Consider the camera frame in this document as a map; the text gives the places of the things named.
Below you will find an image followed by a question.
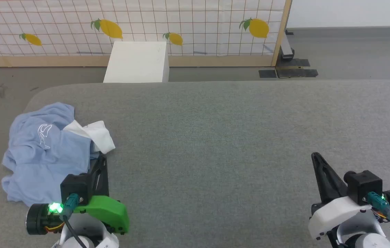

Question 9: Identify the long black floor mat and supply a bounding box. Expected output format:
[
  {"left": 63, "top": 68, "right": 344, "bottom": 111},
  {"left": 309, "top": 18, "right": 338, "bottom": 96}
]
[{"left": 276, "top": 68, "right": 319, "bottom": 79}]

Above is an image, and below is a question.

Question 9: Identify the lemon print partition panel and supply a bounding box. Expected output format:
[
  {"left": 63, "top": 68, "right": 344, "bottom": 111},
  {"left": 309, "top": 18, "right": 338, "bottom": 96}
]
[{"left": 0, "top": 0, "right": 293, "bottom": 68}]

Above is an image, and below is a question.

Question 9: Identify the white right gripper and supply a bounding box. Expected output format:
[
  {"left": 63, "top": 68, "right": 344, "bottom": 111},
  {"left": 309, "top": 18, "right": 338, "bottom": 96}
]
[{"left": 308, "top": 152, "right": 376, "bottom": 241}]

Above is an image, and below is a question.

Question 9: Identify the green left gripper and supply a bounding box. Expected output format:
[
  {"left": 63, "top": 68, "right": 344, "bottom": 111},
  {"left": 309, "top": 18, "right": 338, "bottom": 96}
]
[{"left": 65, "top": 154, "right": 130, "bottom": 235}]

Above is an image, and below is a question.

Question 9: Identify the light blue polo shirt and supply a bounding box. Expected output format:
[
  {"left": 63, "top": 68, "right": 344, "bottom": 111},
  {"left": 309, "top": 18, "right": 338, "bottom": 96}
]
[{"left": 1, "top": 102, "right": 116, "bottom": 207}]

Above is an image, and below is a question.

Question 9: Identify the black mat under partition foot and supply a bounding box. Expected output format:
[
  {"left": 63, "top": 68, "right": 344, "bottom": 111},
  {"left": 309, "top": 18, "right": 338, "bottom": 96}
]
[{"left": 277, "top": 58, "right": 311, "bottom": 68}]

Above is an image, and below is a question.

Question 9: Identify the metal partition foot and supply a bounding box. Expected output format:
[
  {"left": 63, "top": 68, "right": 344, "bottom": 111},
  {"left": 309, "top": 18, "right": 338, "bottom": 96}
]
[{"left": 279, "top": 29, "right": 295, "bottom": 61}]

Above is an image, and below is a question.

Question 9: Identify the white box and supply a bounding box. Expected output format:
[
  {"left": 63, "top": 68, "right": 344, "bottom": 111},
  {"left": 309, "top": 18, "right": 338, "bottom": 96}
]
[{"left": 103, "top": 41, "right": 170, "bottom": 83}]

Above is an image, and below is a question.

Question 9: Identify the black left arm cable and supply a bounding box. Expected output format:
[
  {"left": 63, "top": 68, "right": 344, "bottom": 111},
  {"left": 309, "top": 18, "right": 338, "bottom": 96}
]
[{"left": 62, "top": 194, "right": 89, "bottom": 248}]

